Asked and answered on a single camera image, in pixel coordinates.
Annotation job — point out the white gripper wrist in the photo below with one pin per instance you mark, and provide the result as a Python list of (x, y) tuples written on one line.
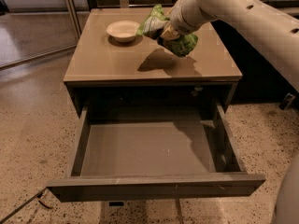
[(179, 22)]

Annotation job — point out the green rice chip bag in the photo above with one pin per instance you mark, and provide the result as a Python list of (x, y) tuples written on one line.
[(157, 26)]

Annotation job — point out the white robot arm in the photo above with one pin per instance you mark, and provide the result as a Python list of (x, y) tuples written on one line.
[(267, 136)]

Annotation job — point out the grey cabinet with glass top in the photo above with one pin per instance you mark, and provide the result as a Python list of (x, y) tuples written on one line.
[(100, 60)]

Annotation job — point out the open grey top drawer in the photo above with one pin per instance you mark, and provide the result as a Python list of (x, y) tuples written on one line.
[(154, 152)]

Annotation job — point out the white ceramic bowl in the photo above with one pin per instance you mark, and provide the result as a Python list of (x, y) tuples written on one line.
[(123, 31)]

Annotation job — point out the metal floor rail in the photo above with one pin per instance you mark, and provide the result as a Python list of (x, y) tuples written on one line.
[(38, 196)]

